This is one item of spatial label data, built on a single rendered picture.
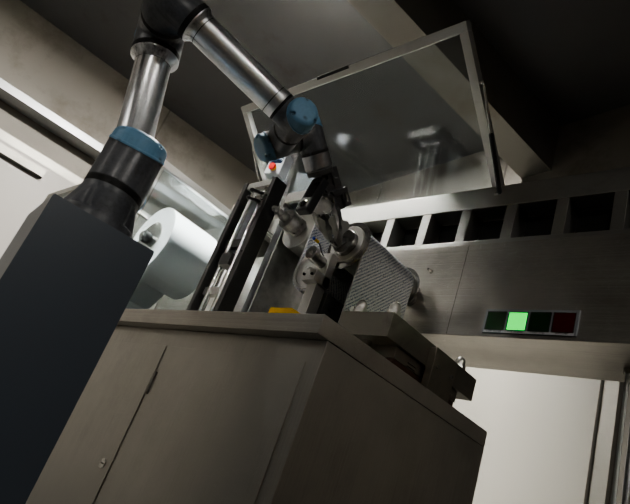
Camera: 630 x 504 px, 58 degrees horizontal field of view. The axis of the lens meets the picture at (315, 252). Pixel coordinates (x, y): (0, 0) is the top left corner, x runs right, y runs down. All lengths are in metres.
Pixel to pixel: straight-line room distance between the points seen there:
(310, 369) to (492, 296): 0.75
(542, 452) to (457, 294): 1.23
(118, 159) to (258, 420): 0.56
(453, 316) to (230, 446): 0.82
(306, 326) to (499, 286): 0.75
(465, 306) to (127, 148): 1.01
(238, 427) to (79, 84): 4.05
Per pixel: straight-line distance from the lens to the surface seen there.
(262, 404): 1.11
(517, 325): 1.59
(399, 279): 1.66
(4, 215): 4.47
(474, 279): 1.73
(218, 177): 5.16
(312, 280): 1.51
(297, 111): 1.34
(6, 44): 4.91
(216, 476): 1.14
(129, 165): 1.17
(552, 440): 2.79
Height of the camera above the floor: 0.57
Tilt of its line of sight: 23 degrees up
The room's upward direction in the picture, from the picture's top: 21 degrees clockwise
